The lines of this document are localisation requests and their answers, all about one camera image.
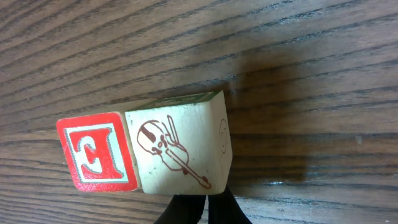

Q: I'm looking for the yellow-sided block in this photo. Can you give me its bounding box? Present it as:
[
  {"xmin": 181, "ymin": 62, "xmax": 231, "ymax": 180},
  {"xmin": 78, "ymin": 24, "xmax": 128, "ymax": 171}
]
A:
[{"xmin": 125, "ymin": 91, "xmax": 233, "ymax": 195}]

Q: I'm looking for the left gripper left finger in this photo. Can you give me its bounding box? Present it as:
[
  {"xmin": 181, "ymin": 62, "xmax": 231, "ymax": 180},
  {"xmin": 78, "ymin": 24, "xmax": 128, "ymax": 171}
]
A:
[{"xmin": 154, "ymin": 195, "xmax": 206, "ymax": 224}]

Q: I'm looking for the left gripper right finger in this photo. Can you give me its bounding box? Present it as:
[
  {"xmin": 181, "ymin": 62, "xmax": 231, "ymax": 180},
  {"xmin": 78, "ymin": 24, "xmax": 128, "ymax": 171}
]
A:
[{"xmin": 208, "ymin": 186, "xmax": 252, "ymax": 224}]

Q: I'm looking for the red number three block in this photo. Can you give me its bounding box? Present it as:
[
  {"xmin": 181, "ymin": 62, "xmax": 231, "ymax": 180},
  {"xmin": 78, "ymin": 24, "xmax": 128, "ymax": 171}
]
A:
[{"xmin": 56, "ymin": 111, "xmax": 141, "ymax": 192}]

